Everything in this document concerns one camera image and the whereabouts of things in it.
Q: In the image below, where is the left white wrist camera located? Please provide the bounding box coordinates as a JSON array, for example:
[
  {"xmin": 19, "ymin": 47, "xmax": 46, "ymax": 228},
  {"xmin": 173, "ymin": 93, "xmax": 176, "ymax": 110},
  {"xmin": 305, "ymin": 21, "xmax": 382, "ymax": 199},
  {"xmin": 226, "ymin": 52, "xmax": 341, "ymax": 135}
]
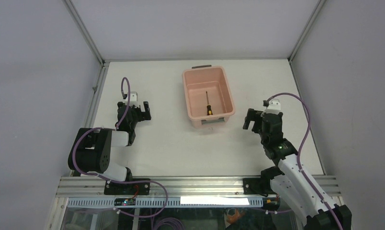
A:
[{"xmin": 127, "ymin": 92, "xmax": 139, "ymax": 107}]

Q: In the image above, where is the aluminium frame rail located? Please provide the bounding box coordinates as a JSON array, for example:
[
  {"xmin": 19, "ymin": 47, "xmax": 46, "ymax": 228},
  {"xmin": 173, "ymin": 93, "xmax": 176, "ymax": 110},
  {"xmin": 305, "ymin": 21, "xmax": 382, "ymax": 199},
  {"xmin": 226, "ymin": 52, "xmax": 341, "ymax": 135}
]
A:
[{"xmin": 55, "ymin": 176, "xmax": 341, "ymax": 199}]

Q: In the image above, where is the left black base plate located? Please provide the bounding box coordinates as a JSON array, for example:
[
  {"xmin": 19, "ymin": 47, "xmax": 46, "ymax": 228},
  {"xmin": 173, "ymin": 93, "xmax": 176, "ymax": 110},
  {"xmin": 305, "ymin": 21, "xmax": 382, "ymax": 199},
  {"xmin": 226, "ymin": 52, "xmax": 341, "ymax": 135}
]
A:
[{"xmin": 103, "ymin": 178, "xmax": 150, "ymax": 196}]

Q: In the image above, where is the pink plastic bin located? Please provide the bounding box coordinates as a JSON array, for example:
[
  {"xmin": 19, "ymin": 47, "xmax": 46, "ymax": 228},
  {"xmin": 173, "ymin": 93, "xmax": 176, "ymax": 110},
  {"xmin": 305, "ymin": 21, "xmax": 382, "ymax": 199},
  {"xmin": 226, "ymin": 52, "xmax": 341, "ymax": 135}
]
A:
[{"xmin": 182, "ymin": 65, "xmax": 235, "ymax": 128}]

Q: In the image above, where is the orange object under table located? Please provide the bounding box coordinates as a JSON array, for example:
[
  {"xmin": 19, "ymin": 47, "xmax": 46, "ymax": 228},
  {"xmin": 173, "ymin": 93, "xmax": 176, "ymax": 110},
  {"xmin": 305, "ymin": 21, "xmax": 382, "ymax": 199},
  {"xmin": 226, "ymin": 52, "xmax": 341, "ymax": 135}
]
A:
[{"xmin": 224, "ymin": 208, "xmax": 246, "ymax": 226}]

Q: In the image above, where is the white slotted cable duct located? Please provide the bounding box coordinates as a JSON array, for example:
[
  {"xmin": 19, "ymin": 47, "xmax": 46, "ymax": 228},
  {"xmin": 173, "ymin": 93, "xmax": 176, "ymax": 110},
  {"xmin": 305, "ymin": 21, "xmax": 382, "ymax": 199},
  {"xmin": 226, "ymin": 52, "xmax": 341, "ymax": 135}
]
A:
[{"xmin": 67, "ymin": 196, "xmax": 263, "ymax": 209}]

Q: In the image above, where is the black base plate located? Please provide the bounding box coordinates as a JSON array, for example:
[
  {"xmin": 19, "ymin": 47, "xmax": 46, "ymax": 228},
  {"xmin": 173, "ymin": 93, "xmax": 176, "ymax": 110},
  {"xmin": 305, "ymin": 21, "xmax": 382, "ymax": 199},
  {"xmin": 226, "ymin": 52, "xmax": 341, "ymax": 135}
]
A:
[
  {"xmin": 103, "ymin": 178, "xmax": 150, "ymax": 196},
  {"xmin": 242, "ymin": 177, "xmax": 276, "ymax": 197}
]

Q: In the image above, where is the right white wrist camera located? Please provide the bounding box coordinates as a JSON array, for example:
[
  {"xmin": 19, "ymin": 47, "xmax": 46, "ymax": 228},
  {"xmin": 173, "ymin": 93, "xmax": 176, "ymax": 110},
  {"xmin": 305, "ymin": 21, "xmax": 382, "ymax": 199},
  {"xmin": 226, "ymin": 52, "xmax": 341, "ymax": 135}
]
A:
[{"xmin": 262, "ymin": 99, "xmax": 281, "ymax": 115}]

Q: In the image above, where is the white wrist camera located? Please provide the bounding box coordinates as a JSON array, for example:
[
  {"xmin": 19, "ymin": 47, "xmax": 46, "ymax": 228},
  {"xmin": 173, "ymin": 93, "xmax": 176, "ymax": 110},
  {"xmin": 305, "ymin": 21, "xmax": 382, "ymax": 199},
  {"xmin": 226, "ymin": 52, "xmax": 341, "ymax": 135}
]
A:
[
  {"xmin": 127, "ymin": 92, "xmax": 139, "ymax": 107},
  {"xmin": 262, "ymin": 99, "xmax": 281, "ymax": 115}
]

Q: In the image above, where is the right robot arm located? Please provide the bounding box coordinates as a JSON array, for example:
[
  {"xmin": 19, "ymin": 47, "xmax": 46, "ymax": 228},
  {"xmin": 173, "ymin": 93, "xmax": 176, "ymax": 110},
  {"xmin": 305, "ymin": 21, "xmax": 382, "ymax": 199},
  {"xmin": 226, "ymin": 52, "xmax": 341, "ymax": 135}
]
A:
[{"xmin": 243, "ymin": 108, "xmax": 352, "ymax": 230}]

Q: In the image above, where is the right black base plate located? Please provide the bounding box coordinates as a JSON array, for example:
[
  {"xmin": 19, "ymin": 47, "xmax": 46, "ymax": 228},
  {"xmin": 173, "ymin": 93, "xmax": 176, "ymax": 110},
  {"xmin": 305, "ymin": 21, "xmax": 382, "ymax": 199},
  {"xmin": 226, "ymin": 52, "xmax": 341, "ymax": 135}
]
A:
[{"xmin": 242, "ymin": 177, "xmax": 276, "ymax": 197}]

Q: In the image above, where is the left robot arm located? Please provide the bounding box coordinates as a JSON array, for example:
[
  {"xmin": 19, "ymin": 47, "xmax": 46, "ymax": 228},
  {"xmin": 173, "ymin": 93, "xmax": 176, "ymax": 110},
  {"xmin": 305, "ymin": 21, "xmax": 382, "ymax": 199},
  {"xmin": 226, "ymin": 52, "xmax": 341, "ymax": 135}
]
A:
[{"xmin": 68, "ymin": 101, "xmax": 151, "ymax": 195}]

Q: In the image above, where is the black yellow screwdriver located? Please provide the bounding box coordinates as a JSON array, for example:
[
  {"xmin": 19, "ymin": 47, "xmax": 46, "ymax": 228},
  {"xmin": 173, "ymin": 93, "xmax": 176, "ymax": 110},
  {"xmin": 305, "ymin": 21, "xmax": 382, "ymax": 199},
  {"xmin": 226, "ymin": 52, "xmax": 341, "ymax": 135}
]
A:
[{"xmin": 205, "ymin": 91, "xmax": 213, "ymax": 115}]

